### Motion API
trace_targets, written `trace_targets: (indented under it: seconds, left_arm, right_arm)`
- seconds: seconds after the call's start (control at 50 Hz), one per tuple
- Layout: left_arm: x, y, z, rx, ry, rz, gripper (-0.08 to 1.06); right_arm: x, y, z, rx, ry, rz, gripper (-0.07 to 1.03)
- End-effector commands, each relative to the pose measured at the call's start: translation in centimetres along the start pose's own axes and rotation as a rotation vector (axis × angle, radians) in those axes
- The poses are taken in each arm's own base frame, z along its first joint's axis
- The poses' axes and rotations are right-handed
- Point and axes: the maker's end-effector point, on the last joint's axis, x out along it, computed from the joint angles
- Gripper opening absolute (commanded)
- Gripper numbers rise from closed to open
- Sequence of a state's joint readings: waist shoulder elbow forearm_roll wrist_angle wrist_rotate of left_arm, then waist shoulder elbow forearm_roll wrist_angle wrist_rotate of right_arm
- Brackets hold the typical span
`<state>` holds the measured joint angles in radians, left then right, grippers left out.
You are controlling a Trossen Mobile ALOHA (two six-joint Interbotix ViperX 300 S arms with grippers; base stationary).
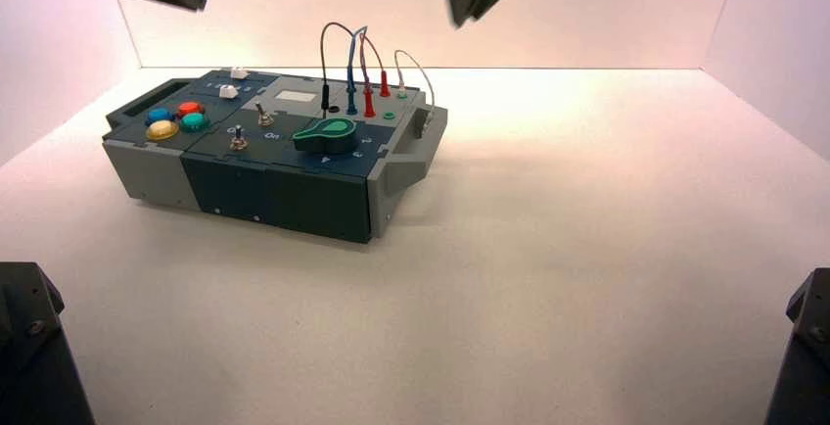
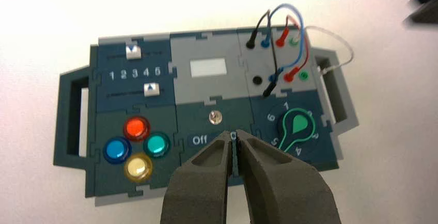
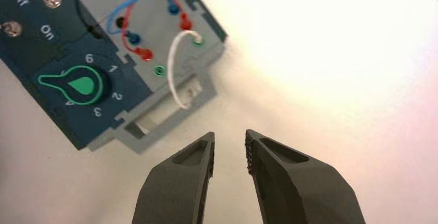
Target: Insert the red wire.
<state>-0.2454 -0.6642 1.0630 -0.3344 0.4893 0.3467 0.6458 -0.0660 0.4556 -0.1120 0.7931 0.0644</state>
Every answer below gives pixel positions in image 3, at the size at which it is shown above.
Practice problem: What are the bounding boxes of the metal toggle switch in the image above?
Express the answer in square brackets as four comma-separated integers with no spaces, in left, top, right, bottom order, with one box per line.
[41,0,63,9]
[0,21,23,39]

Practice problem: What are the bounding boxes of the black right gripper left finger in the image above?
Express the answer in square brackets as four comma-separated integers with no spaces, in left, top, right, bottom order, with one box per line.
[131,132,215,224]

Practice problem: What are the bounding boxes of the teal and grey control box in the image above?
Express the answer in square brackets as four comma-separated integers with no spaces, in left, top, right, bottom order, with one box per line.
[0,0,228,155]

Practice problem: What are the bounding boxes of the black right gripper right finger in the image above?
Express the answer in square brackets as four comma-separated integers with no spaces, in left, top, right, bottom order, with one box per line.
[244,129,367,224]

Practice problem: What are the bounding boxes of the blue jumper wire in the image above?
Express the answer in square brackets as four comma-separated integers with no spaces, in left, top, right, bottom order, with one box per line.
[106,0,180,46]

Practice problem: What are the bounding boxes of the green rotary knob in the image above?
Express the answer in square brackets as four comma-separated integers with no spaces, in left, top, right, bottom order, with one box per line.
[37,65,112,107]

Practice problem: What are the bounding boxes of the red jumper wire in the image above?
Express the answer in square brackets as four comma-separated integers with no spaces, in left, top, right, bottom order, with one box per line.
[121,0,193,62]

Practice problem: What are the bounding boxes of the white jumper wire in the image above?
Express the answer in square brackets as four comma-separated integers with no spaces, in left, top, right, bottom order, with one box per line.
[167,30,202,110]

